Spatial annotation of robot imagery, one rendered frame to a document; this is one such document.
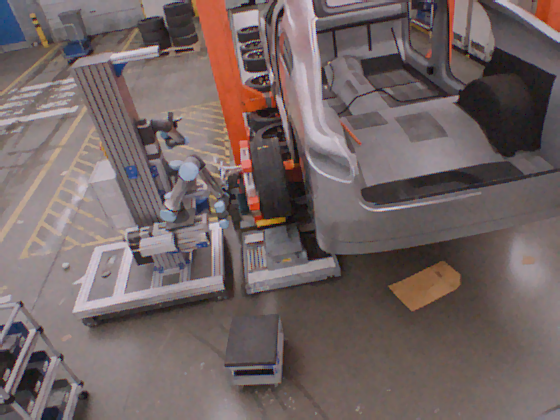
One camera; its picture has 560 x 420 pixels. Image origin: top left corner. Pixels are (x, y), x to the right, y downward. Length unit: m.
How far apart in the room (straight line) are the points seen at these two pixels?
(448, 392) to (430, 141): 1.82
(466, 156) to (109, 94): 2.60
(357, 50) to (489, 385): 4.13
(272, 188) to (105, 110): 1.28
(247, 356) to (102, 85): 2.02
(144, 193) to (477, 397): 2.72
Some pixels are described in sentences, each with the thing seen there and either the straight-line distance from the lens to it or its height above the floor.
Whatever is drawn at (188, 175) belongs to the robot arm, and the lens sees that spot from 2.91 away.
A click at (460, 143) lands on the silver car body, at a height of 0.98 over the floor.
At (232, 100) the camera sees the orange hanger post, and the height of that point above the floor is 1.42.
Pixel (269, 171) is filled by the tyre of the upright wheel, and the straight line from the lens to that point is 3.21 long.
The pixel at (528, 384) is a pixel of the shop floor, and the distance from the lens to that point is 3.30.
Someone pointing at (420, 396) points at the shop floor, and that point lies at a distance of 3.11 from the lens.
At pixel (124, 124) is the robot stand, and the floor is 1.60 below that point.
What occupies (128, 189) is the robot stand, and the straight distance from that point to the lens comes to 3.46.
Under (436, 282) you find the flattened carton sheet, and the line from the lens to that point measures 3.73.
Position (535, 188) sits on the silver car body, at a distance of 2.85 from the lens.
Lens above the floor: 2.68
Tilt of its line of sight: 36 degrees down
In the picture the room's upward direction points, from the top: 10 degrees counter-clockwise
